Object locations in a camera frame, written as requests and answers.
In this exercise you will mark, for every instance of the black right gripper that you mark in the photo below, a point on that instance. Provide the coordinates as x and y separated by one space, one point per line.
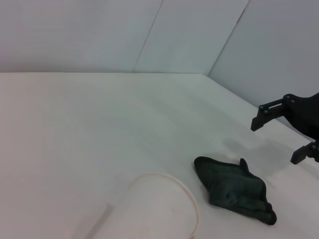
306 117

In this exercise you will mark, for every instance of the dark blue rag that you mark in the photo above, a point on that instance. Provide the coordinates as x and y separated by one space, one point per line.
231 189

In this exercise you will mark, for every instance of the white paper cup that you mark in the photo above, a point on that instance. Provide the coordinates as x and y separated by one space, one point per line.
149 211

